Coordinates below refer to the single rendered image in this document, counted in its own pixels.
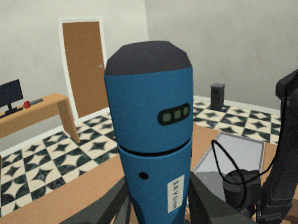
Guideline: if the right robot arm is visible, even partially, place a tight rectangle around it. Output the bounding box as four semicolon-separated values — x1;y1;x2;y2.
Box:
222;69;298;224

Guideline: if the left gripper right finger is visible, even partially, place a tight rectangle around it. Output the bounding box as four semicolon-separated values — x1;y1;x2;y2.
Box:
188;171;258;224

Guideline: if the blue electric screwdriver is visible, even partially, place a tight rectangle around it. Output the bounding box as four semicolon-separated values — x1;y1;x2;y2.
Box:
104;41;193;224

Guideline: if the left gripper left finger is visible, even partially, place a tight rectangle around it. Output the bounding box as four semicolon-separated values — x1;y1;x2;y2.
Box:
59;175;132;224

